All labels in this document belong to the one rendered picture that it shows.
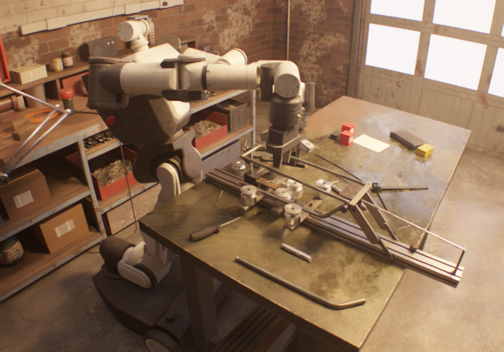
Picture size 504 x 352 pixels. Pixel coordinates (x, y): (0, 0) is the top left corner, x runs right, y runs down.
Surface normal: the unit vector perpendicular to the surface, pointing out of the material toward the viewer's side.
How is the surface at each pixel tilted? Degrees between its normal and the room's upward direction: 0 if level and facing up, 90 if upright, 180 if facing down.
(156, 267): 90
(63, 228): 90
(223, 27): 90
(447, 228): 0
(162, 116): 81
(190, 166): 71
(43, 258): 0
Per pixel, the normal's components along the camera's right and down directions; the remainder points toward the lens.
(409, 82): -0.62, 0.39
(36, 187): 0.75, 0.33
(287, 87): -0.06, 0.51
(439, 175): 0.00, -0.87
